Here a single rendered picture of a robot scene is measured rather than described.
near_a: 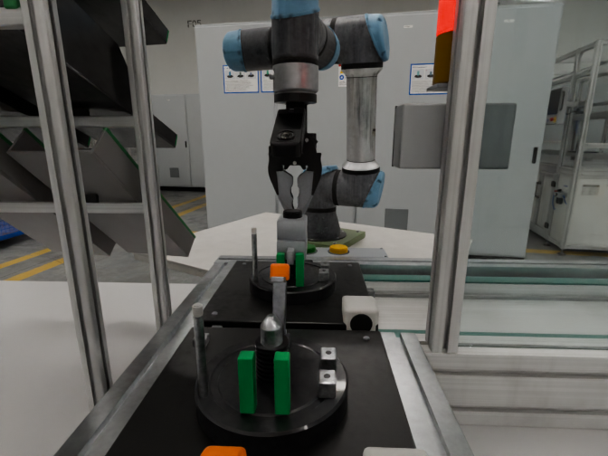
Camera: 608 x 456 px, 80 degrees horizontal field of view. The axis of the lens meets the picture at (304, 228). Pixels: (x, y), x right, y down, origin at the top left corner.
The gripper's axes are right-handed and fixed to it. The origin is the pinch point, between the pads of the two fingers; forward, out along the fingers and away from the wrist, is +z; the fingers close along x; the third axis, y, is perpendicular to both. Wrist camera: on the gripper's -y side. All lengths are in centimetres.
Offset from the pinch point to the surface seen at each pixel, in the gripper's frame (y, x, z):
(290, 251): -11.8, -0.1, 2.8
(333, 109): 297, -16, -39
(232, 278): -4.0, 10.7, 10.3
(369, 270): 6.7, -14.3, 12.4
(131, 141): -1.3, 26.9, -12.5
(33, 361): -12.9, 40.9, 21.3
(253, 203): 310, 64, 54
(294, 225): -9.5, -0.5, -0.5
